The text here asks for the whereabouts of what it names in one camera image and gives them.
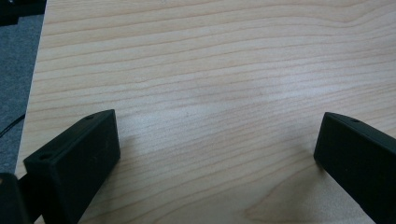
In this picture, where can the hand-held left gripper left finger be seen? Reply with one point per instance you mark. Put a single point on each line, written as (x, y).
(74, 161)

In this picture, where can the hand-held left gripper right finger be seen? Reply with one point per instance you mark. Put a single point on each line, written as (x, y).
(361, 161)

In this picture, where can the black object on floor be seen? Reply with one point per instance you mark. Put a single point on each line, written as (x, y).
(18, 9)

